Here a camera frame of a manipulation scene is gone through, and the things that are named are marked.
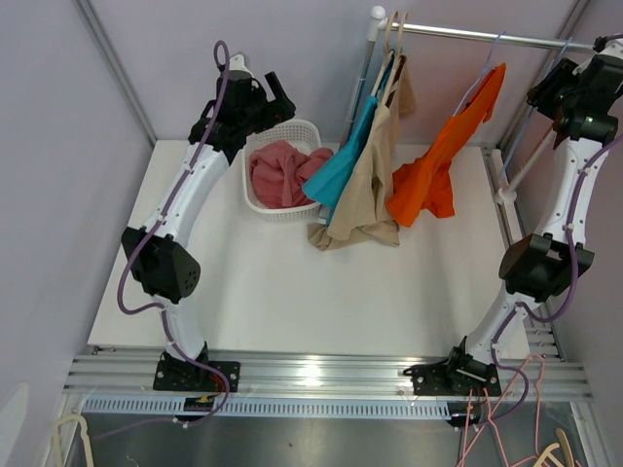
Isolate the teal t shirt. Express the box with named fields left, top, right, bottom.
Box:
left=303, top=49, right=395, bottom=209

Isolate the blue wire hanger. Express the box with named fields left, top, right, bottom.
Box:
left=497, top=37, right=572, bottom=181
left=453, top=31, right=506, bottom=117

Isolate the metal clothes rack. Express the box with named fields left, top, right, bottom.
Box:
left=340, top=4, right=623, bottom=205

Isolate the pink hanger on floor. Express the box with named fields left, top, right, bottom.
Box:
left=456, top=353, right=546, bottom=466

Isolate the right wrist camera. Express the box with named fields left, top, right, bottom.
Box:
left=593, top=33, right=623, bottom=59

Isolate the wooden hanger on floor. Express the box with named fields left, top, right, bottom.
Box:
left=515, top=428, right=582, bottom=467

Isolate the beige t shirt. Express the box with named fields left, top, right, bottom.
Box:
left=308, top=54, right=416, bottom=251

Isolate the cream hanger on floor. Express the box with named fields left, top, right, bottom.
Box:
left=51, top=413, right=95, bottom=467

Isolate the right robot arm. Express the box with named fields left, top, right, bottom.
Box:
left=403, top=34, right=622, bottom=396

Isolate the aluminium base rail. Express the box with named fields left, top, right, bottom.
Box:
left=62, top=347, right=593, bottom=420

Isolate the pink t shirt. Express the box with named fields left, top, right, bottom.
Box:
left=249, top=140, right=334, bottom=209

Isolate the orange t shirt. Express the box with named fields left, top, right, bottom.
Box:
left=385, top=63, right=506, bottom=227

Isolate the white plastic basket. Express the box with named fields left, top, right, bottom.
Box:
left=242, top=119, right=334, bottom=221

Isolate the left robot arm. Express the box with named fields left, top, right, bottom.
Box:
left=117, top=53, right=296, bottom=393

